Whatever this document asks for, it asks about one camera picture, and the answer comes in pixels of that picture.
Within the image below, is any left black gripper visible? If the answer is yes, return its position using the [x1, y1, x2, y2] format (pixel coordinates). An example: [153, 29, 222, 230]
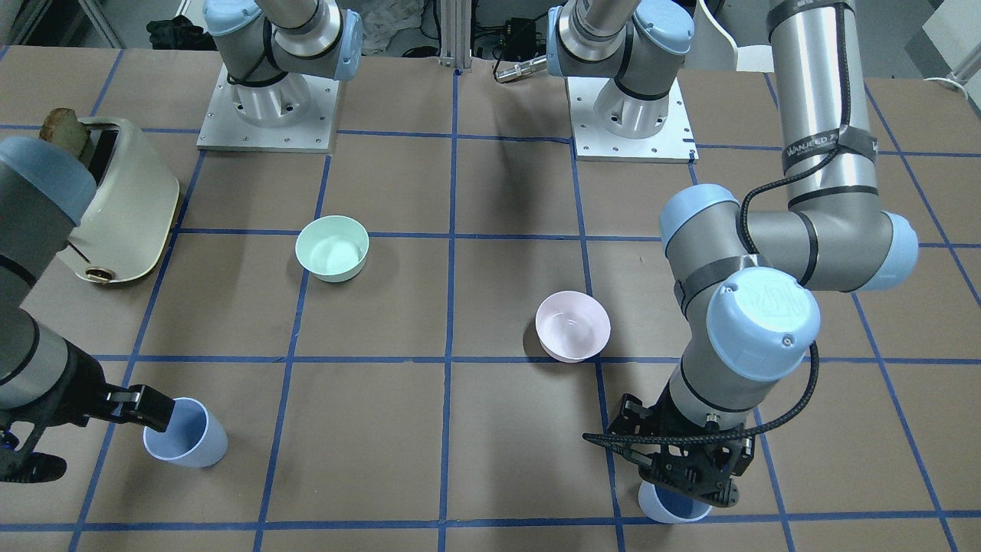
[648, 383, 756, 461]

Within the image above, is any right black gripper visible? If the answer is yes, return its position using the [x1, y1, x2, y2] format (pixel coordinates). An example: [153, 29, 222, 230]
[34, 342, 176, 435]

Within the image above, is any blue cup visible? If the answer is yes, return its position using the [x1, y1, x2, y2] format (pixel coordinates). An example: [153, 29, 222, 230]
[638, 481, 714, 524]
[143, 397, 228, 468]

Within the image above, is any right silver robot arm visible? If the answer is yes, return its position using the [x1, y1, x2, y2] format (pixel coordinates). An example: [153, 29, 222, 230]
[2, 1, 365, 449]

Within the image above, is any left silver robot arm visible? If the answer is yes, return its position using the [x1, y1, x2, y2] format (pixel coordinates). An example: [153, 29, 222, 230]
[584, 1, 919, 465]

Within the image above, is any cream toaster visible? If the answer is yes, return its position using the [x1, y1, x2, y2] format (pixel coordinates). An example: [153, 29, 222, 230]
[57, 117, 181, 285]

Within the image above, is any pink bowl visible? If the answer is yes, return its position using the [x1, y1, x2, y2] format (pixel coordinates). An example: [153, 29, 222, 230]
[535, 291, 611, 363]

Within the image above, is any green bowl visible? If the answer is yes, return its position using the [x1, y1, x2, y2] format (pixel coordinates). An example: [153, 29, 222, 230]
[294, 215, 370, 283]

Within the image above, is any bread slice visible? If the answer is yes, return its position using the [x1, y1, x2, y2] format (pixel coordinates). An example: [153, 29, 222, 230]
[38, 107, 94, 166]

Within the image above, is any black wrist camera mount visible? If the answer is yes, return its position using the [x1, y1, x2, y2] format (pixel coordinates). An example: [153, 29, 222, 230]
[604, 393, 752, 508]

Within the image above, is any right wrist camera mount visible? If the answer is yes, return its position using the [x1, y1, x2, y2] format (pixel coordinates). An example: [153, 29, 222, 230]
[1, 424, 67, 485]

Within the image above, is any black braided cable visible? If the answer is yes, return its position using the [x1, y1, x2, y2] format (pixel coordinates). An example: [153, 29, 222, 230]
[582, 0, 859, 449]

